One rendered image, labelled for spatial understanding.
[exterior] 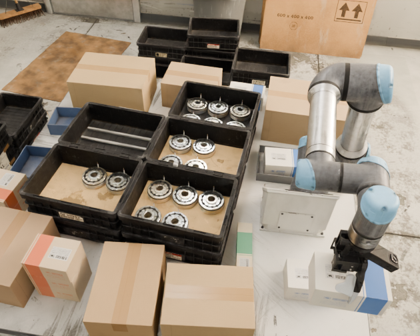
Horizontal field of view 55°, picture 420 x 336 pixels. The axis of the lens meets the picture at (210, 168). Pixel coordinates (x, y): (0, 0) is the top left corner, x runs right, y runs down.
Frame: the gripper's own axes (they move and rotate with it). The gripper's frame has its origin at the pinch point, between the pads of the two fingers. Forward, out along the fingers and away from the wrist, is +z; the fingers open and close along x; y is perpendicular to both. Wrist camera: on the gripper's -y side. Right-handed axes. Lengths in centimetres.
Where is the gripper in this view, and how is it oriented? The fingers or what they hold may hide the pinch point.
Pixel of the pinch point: (349, 279)
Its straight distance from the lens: 123.0
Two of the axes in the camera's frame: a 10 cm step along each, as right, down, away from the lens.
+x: -1.6, 7.1, -6.9
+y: -9.9, -1.3, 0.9
